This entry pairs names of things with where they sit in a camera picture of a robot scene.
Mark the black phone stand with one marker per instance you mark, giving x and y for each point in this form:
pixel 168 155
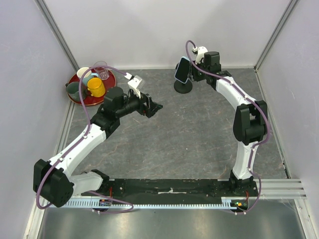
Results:
pixel 183 88

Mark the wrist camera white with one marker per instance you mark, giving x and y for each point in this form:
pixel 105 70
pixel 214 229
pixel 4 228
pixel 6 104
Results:
pixel 135 83
pixel 199 52

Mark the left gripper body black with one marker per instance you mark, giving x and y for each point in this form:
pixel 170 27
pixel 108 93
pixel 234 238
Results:
pixel 142 108

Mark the white cup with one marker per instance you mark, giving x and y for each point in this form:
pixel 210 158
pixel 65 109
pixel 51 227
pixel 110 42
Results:
pixel 85 74

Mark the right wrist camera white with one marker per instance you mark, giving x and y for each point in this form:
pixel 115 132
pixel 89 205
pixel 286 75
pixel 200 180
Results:
pixel 199 52

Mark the yellow mug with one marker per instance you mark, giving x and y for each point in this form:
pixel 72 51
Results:
pixel 96 87

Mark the light blue cable duct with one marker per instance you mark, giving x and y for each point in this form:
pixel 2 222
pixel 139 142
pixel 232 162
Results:
pixel 98 203

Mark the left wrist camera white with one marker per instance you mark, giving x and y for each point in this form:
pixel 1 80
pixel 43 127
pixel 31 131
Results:
pixel 135 83

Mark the clear glass tumbler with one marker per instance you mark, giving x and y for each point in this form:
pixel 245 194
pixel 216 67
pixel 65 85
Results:
pixel 101 71

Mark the dark green mug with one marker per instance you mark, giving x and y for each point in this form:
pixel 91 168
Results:
pixel 74 93

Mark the red round tray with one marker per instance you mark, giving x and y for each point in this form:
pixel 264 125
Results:
pixel 92 101

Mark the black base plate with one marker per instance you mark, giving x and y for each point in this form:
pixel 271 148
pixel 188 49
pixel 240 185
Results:
pixel 175 191

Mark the phone with light blue case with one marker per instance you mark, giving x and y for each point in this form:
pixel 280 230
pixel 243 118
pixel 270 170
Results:
pixel 182 70

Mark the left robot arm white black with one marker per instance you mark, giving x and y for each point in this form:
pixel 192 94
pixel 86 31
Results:
pixel 54 181

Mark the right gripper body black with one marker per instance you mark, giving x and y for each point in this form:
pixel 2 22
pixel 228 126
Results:
pixel 198 75

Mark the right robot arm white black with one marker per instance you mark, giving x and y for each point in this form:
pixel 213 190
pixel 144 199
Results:
pixel 250 126

